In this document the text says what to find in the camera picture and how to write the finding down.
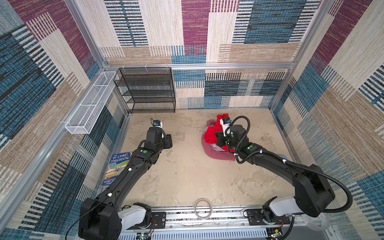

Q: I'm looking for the maroon pink cloth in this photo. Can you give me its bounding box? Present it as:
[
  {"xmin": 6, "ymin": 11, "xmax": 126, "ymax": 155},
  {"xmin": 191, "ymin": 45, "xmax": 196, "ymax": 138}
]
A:
[{"xmin": 202, "ymin": 120, "xmax": 235, "ymax": 161}]

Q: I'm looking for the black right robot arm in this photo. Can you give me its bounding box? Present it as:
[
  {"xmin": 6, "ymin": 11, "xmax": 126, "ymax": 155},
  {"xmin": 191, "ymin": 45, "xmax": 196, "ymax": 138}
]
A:
[{"xmin": 215, "ymin": 125, "xmax": 335, "ymax": 223}]

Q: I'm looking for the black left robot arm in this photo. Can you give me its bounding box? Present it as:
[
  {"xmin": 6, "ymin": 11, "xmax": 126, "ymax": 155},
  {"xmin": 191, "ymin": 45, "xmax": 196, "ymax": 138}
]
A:
[{"xmin": 78, "ymin": 127, "xmax": 173, "ymax": 240}]

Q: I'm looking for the red cloth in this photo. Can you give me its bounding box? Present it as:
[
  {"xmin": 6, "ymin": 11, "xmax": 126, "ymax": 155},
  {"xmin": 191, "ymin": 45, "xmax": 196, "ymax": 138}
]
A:
[{"xmin": 204, "ymin": 114, "xmax": 235, "ymax": 153}]

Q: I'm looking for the treehouse book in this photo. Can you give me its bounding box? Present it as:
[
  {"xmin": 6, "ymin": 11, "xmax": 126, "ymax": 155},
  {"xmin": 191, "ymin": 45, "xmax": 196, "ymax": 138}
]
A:
[{"xmin": 102, "ymin": 153, "xmax": 131, "ymax": 187}]

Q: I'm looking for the blue grey glasses case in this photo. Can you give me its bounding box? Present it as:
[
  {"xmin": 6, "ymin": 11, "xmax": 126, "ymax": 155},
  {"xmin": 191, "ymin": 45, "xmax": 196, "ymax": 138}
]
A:
[{"xmin": 278, "ymin": 154, "xmax": 289, "ymax": 160}]

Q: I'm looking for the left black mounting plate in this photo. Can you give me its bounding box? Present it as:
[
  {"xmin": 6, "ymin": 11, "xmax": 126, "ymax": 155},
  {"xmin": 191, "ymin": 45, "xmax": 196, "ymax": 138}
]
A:
[{"xmin": 147, "ymin": 212, "xmax": 167, "ymax": 230}]

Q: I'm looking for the black mounting plate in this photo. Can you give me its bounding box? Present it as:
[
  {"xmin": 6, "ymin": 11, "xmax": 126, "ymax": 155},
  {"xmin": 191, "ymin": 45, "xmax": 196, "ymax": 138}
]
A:
[
  {"xmin": 243, "ymin": 209, "xmax": 291, "ymax": 226},
  {"xmin": 147, "ymin": 212, "xmax": 167, "ymax": 230}
]

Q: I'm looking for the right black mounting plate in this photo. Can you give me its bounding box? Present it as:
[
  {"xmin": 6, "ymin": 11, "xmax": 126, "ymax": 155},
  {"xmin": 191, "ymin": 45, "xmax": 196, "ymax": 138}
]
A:
[{"xmin": 243, "ymin": 209, "xmax": 291, "ymax": 226}]

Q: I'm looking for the clear tape roll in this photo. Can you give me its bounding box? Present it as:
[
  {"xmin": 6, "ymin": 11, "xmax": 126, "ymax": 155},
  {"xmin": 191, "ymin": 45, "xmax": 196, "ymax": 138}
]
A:
[{"xmin": 302, "ymin": 213, "xmax": 331, "ymax": 232}]

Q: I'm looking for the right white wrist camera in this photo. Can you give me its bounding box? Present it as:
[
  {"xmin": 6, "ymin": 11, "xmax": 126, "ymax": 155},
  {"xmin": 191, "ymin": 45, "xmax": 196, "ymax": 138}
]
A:
[{"xmin": 220, "ymin": 117, "xmax": 231, "ymax": 137}]

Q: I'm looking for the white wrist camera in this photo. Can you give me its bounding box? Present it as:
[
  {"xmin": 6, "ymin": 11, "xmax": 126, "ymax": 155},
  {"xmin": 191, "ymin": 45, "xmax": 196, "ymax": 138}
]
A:
[
  {"xmin": 220, "ymin": 117, "xmax": 231, "ymax": 137},
  {"xmin": 151, "ymin": 119, "xmax": 163, "ymax": 129}
]

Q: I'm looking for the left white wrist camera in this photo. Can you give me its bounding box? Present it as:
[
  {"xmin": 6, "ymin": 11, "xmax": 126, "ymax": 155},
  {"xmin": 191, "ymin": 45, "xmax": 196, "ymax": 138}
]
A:
[{"xmin": 151, "ymin": 119, "xmax": 163, "ymax": 129}]

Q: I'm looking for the black wire shelf rack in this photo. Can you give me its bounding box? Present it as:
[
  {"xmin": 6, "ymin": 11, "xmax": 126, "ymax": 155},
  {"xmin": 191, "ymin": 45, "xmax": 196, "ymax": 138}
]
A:
[{"xmin": 115, "ymin": 67, "xmax": 176, "ymax": 114}]

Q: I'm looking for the coiled clear cable ring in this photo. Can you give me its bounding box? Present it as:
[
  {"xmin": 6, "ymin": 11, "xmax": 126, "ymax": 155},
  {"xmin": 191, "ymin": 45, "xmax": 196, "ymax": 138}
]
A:
[{"xmin": 193, "ymin": 197, "xmax": 214, "ymax": 220}]

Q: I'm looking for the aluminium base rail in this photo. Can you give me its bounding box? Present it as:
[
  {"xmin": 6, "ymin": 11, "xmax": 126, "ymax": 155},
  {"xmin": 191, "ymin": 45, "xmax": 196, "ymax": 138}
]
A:
[{"xmin": 116, "ymin": 205, "xmax": 337, "ymax": 240}]

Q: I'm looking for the white wire mesh basket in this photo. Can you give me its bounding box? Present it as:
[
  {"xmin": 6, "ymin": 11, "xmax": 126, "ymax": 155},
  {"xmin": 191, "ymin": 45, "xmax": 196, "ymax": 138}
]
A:
[{"xmin": 65, "ymin": 72, "xmax": 117, "ymax": 135}]

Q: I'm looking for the black corrugated cable conduit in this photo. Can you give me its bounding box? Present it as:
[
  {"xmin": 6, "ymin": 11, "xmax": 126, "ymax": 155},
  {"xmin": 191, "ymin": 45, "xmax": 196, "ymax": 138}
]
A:
[{"xmin": 227, "ymin": 115, "xmax": 354, "ymax": 240}]

